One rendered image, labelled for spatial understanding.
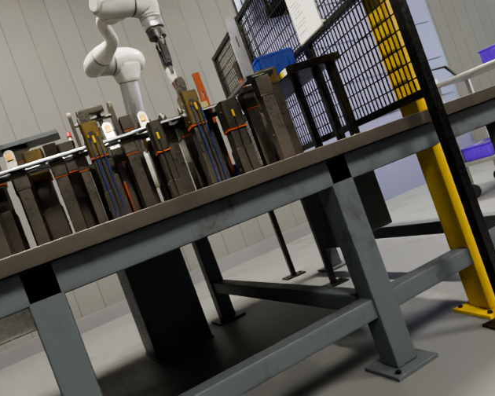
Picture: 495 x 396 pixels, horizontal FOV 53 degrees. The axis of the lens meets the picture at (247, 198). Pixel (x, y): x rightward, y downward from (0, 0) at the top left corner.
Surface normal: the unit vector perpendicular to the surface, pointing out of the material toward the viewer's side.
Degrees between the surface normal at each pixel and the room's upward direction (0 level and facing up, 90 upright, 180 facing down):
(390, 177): 90
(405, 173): 90
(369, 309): 90
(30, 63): 90
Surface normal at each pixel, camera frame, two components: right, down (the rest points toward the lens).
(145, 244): 0.39, -0.12
